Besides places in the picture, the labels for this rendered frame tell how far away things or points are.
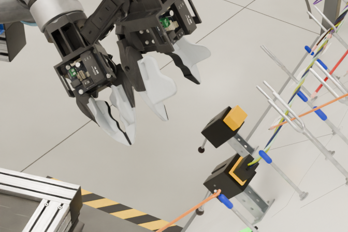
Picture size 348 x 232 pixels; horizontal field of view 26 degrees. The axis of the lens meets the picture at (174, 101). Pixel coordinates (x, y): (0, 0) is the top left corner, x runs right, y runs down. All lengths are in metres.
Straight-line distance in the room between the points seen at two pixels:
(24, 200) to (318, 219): 1.62
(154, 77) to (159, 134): 1.99
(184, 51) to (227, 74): 2.27
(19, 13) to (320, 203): 0.60
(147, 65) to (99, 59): 0.17
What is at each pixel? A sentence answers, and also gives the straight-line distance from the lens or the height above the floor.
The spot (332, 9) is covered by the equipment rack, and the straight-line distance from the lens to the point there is 1.96.
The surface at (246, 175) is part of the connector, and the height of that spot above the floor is 1.18.
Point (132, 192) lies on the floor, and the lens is 2.72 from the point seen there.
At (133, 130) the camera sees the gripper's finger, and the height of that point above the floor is 1.16.
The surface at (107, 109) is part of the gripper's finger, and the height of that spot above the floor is 1.18.
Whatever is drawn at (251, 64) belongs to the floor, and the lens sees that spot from 3.36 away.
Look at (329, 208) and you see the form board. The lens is 0.91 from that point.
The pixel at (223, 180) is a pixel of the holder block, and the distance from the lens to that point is 1.06.
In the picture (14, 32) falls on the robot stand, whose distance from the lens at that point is 1.88.
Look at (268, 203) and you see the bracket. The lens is 1.10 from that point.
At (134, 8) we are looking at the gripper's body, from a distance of 0.96.
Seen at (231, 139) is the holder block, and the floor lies 0.97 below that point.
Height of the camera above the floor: 1.88
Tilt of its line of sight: 37 degrees down
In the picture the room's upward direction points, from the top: straight up
